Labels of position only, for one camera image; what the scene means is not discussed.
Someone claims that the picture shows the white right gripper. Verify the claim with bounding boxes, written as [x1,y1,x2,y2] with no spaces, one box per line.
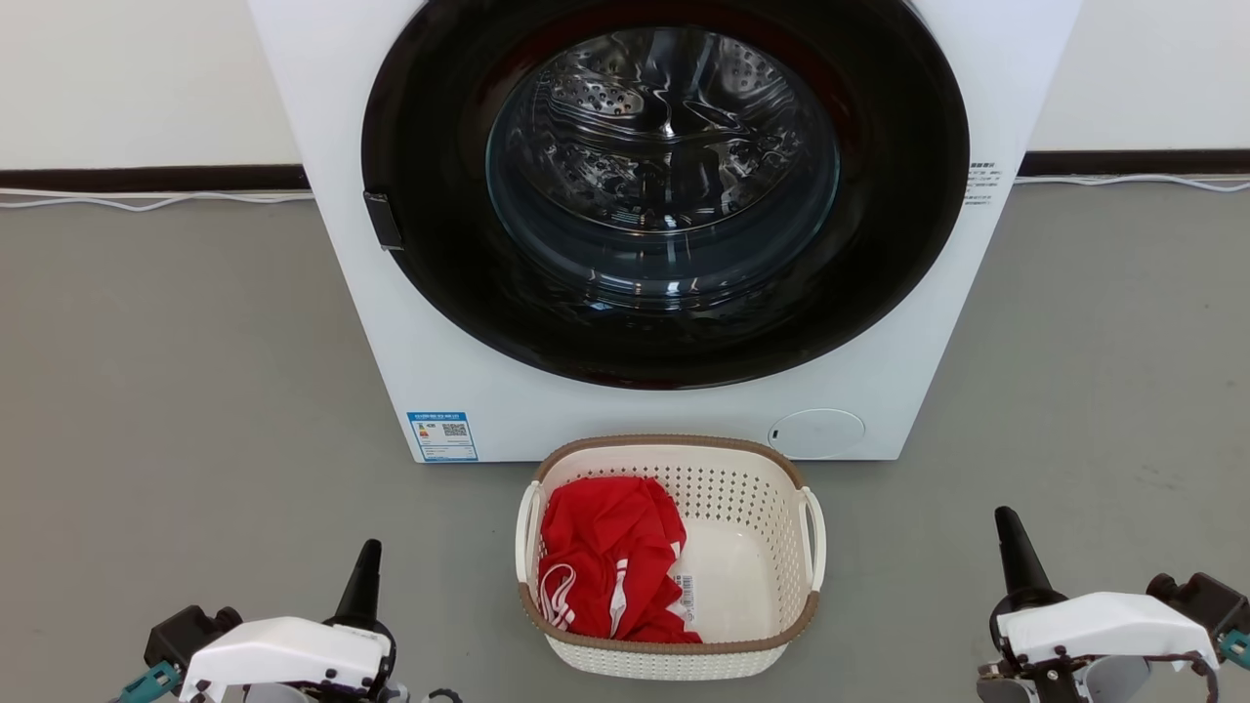
[976,505,1222,703]

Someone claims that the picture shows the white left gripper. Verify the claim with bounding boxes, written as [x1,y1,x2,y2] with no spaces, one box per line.
[178,538,398,703]

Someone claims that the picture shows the cream perforated laundry basket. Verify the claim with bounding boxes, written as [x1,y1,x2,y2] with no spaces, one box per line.
[514,434,828,682]

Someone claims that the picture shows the blue energy label sticker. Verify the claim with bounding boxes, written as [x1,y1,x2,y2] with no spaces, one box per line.
[406,410,479,464]

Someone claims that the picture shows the red garment with white stripes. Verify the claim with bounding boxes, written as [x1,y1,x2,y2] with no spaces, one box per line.
[536,475,703,646]

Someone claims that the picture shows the round white filter cover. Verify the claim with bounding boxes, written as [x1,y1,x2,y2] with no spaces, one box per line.
[767,408,867,461]

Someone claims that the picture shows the round dark glass washer door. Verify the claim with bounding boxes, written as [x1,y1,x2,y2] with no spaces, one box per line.
[360,0,972,391]

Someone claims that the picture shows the white front-load washing machine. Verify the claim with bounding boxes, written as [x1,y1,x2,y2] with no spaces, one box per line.
[246,0,1084,464]

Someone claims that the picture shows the steel washer drum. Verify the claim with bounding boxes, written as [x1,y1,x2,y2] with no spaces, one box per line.
[486,26,841,296]

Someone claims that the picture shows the teal left cable connector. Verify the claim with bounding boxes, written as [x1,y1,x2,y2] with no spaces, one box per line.
[115,661,184,703]

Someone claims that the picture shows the black washer door handle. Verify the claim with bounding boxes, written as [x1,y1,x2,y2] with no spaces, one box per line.
[362,190,404,252]

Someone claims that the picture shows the white floor cable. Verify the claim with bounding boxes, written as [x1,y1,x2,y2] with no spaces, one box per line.
[0,188,316,213]
[1015,173,1250,194]

